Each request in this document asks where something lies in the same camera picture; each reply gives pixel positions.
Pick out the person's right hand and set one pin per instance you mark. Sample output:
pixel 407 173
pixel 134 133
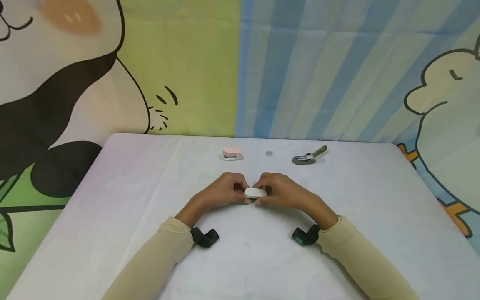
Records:
pixel 287 192

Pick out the person's left hand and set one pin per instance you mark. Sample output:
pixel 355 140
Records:
pixel 219 192

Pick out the person's right thumb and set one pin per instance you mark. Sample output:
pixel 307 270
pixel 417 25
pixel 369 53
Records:
pixel 264 201

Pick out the person's right fingers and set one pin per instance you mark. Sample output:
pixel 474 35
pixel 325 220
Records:
pixel 264 181

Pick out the person's left thumb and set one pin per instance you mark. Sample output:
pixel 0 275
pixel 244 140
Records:
pixel 242 199

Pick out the person's left fingers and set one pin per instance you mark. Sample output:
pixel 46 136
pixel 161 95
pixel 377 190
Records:
pixel 240 181

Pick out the white mini stapler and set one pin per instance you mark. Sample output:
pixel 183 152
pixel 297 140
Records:
pixel 256 193

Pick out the person's right forearm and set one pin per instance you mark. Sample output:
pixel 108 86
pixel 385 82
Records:
pixel 360 258

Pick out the person's left forearm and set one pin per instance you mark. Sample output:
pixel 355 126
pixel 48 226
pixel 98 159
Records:
pixel 157 258

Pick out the pink mini stapler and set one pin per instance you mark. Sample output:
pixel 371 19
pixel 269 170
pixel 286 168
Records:
pixel 233 154

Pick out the grey staple remover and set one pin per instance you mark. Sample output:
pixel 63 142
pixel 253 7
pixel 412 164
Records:
pixel 309 155

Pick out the black wrist band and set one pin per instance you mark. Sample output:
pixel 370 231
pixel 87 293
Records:
pixel 305 235
pixel 204 236

